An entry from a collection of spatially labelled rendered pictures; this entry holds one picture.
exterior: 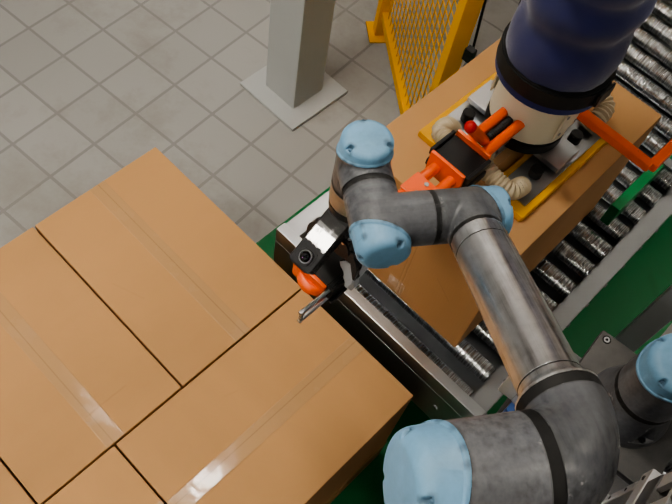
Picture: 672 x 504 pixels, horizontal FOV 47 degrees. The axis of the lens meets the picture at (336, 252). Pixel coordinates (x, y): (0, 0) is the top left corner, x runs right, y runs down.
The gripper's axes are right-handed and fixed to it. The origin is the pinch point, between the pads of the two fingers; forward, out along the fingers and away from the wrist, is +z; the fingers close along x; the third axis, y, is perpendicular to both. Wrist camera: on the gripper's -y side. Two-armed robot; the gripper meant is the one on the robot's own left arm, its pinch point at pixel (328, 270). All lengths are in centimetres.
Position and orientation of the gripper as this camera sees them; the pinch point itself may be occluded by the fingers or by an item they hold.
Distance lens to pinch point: 133.5
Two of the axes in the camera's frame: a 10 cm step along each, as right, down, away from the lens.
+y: 7.1, -5.7, 4.2
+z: -1.2, 4.9, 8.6
